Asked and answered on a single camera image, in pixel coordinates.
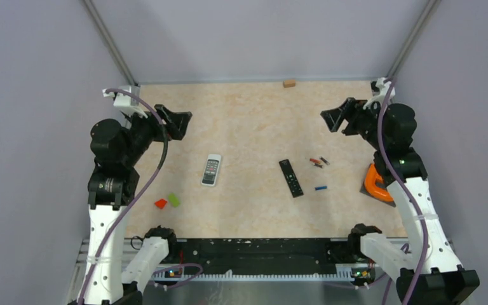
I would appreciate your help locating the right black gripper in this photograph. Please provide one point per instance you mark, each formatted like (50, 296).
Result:
(351, 110)

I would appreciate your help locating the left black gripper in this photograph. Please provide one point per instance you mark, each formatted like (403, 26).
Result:
(176, 122)

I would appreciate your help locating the black remote control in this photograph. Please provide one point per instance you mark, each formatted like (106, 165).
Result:
(291, 179)

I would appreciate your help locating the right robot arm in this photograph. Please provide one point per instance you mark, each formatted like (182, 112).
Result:
(430, 272)

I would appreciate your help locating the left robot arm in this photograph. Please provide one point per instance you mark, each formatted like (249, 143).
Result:
(112, 192)

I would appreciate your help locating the white remote control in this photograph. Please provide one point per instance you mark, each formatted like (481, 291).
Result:
(211, 171)

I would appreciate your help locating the orange tape roll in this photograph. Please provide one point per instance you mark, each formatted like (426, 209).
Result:
(372, 175)

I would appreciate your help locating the green block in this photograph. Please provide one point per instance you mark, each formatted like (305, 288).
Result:
(173, 200)

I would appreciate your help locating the red block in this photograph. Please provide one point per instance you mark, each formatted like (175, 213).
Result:
(160, 204)

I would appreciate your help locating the brown wooden block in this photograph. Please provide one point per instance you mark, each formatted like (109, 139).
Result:
(289, 83)

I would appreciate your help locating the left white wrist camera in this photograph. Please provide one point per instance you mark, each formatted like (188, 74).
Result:
(124, 103)

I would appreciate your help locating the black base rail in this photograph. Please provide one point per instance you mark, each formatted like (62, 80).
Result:
(269, 258)

